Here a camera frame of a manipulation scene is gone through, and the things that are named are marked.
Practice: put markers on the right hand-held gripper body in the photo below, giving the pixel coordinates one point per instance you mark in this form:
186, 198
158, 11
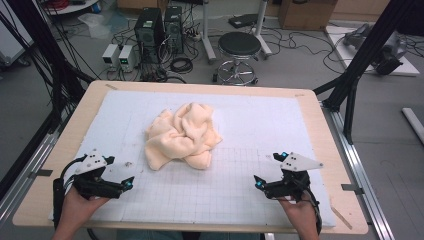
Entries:
290, 183

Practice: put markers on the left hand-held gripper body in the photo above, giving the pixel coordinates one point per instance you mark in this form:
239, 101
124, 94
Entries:
96, 186

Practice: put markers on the cream towel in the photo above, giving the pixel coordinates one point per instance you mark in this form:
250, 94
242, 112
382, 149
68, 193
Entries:
183, 136

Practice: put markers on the person's left hand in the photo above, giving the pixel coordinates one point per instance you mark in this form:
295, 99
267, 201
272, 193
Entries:
78, 208

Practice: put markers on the person's right hand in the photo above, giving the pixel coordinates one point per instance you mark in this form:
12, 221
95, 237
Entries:
300, 213

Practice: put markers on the white grid mat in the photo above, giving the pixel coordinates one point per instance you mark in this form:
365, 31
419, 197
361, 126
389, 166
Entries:
233, 126

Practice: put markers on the wooden strip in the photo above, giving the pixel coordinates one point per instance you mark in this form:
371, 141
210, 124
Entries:
341, 218

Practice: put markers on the white power supply unit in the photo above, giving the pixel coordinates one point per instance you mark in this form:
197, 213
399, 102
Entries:
110, 56
127, 58

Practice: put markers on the black round stool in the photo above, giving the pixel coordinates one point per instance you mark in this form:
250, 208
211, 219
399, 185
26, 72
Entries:
239, 43

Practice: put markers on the white stand leg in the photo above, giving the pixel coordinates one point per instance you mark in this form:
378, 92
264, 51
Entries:
207, 33
262, 30

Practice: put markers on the large black computer tower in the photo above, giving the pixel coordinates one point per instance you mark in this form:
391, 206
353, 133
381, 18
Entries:
148, 33

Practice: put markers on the clear plastic bag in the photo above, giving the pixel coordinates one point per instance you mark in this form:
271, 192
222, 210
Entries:
95, 25

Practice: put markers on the white tube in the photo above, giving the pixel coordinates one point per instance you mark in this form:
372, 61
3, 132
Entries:
413, 121

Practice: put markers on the black flat case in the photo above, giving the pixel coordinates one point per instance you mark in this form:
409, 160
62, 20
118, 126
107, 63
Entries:
242, 20

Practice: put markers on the brown cardboard box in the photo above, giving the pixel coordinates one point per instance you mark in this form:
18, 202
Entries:
306, 15

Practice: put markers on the slim black computer tower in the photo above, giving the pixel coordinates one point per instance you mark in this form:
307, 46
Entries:
174, 28

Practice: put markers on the grey machine on board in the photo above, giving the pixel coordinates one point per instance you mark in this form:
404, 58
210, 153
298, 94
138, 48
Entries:
390, 50

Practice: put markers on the white base board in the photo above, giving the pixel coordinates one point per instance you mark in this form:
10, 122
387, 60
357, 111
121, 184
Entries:
408, 68

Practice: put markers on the round white table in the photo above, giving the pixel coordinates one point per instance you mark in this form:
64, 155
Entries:
73, 7

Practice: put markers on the metal clamp bracket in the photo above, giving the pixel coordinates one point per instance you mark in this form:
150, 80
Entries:
352, 188
41, 173

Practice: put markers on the aluminium rail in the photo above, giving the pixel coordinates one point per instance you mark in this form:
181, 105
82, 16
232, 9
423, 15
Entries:
360, 166
30, 163

